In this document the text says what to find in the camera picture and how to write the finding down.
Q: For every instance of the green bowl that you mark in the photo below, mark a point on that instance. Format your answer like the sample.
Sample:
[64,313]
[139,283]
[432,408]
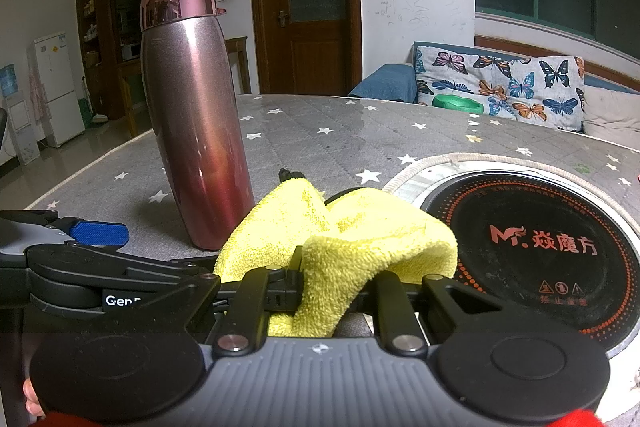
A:
[457,103]

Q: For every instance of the small black object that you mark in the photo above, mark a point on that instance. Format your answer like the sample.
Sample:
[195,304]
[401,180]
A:
[290,174]

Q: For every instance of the blue sofa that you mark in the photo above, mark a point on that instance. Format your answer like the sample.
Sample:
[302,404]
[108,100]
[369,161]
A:
[385,82]

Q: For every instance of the white microwave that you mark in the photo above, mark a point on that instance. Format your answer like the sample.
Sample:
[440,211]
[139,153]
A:
[131,52]

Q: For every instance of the wooden door with glass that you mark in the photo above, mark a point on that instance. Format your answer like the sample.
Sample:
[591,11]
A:
[305,47]

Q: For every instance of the pink metal thermos bottle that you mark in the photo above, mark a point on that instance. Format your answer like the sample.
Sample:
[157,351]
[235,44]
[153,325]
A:
[200,132]

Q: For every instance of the yellow microfiber cloth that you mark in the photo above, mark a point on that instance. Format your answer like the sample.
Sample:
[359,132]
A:
[350,247]

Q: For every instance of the white refrigerator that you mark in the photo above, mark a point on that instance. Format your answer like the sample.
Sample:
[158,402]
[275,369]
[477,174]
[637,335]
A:
[60,87]

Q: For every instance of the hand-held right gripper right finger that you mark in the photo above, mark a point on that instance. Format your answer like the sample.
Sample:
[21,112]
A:
[395,307]

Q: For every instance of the pink hanging cloth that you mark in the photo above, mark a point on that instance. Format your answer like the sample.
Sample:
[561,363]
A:
[36,92]

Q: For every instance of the grey star-print tablecloth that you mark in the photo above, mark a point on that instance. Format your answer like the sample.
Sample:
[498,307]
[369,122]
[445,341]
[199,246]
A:
[325,147]

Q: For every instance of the beige cushion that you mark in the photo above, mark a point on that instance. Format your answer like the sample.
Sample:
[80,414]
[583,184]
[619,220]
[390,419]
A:
[615,112]

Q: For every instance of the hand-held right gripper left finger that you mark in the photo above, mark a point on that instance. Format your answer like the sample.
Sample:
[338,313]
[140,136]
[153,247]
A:
[255,302]

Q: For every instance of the person's left hand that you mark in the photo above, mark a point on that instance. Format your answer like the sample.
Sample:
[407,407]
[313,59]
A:
[31,397]

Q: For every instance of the butterfly print pillow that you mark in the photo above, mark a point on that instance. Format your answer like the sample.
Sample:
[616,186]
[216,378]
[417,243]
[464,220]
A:
[500,77]

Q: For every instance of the water dispenser with blue bottle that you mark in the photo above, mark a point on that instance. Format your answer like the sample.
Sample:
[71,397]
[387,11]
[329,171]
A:
[15,107]

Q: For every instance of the round black induction cooker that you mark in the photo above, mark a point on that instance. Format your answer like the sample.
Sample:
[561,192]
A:
[540,247]

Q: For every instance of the green bin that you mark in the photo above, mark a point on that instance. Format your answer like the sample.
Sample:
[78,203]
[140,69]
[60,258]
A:
[84,114]

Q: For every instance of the wooden shelf cabinet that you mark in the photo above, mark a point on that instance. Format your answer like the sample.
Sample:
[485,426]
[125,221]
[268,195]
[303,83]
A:
[110,32]

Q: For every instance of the white mop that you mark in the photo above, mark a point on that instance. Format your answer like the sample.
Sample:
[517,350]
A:
[97,118]

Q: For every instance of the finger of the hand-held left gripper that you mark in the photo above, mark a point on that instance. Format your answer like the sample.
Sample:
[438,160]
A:
[100,233]

